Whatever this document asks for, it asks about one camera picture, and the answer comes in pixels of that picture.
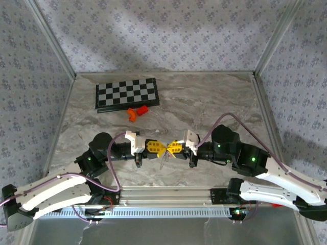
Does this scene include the orange curved block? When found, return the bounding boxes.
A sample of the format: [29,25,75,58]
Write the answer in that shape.
[127,107,138,123]

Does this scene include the black grey chessboard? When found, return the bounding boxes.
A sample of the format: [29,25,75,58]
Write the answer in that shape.
[95,77,160,114]

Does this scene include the small circuit board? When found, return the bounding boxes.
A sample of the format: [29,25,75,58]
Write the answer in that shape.
[84,208,113,222]
[228,207,250,221]

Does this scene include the grey metal sheet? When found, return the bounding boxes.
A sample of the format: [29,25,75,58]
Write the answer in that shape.
[28,218,307,245]

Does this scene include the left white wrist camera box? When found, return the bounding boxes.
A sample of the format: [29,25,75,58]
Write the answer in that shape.
[124,130,146,155]

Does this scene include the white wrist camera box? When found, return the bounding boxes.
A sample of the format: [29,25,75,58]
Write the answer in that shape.
[124,130,146,155]
[183,129,200,155]

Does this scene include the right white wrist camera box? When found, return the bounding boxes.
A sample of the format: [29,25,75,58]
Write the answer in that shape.
[183,129,200,155]

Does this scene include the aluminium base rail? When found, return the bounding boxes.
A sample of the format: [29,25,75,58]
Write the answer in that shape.
[27,185,306,208]

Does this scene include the aluminium side rail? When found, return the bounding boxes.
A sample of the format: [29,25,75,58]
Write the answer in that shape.
[40,75,77,186]
[251,72,299,187]

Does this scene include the white slotted cable duct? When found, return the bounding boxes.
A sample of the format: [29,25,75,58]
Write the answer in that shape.
[51,207,235,219]

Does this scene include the aluminium back rail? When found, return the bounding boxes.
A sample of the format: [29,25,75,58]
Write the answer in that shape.
[75,71,256,77]

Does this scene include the aluminium frame post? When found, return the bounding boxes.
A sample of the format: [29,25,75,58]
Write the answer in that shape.
[253,0,306,77]
[25,0,77,79]

